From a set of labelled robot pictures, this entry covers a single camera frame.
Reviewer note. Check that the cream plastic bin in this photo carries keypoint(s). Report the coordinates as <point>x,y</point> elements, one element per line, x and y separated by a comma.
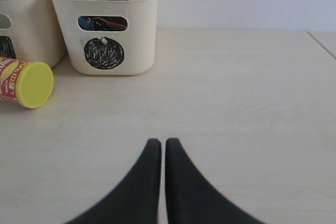
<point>122,42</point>
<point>30,31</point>

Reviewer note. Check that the yellow chips can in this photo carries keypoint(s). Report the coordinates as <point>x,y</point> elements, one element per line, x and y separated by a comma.
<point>29,84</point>

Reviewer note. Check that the middle cream plastic bin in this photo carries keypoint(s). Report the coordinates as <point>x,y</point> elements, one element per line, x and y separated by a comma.
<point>30,31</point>

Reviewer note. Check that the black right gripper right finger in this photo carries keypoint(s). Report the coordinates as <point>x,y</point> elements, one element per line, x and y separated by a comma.
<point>190,197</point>

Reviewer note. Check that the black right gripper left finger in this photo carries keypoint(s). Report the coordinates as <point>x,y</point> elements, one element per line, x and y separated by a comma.
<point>135,199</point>

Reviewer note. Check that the right cream plastic bin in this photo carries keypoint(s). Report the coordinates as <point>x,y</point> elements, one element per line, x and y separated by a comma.
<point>122,42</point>

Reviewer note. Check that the blue noodle packet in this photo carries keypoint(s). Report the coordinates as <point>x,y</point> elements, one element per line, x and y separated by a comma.
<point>85,23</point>

